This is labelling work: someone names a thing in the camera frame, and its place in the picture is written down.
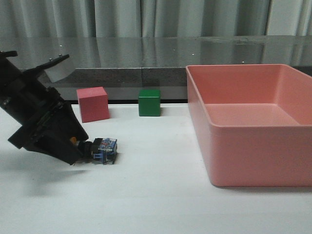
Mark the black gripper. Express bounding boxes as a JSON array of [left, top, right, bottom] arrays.
[[7, 86, 88, 165]]

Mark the yellow push button switch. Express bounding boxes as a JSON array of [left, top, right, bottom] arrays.
[[70, 136, 119, 165]]

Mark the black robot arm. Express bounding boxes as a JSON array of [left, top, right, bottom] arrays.
[[0, 51, 92, 165]]

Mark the pink wooden cube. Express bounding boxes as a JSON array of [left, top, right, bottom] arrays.
[[77, 87, 110, 123]]

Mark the grey stone ledge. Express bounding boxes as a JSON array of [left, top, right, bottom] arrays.
[[0, 36, 312, 103]]

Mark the green cube near bin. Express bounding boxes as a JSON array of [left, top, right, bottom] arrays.
[[138, 89, 160, 117]]

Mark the grey curtain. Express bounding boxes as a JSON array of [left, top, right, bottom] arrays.
[[0, 0, 312, 38]]

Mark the pink plastic bin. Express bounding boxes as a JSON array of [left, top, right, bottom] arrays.
[[186, 64, 312, 187]]

